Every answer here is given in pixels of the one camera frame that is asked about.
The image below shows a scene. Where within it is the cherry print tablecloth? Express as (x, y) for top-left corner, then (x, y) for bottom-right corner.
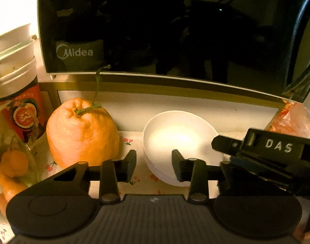
(0, 130), (221, 244)

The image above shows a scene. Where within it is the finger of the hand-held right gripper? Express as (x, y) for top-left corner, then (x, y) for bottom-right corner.
(230, 155), (297, 197)
(212, 134), (249, 156)

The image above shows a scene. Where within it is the white bowl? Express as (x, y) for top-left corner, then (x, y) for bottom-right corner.
(143, 110), (219, 187)

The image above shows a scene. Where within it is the orange with stem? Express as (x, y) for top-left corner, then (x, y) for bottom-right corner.
(46, 65), (120, 169)

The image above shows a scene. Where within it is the plastic bag of oranges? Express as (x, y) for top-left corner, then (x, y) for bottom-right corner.
(265, 100), (310, 142)

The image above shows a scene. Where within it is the stack of paper cups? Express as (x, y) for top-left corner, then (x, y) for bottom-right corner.
(0, 23), (47, 143)

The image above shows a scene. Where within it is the black microwave oven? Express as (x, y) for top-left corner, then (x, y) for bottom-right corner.
(37, 0), (310, 103)

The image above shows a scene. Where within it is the small tangerine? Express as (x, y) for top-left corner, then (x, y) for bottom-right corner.
(0, 170), (28, 202)
(1, 150), (29, 176)

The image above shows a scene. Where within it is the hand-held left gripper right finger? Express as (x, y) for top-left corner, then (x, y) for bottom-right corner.
(172, 149), (237, 204)

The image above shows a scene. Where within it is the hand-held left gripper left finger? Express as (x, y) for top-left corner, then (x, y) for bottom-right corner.
(53, 149), (137, 204)

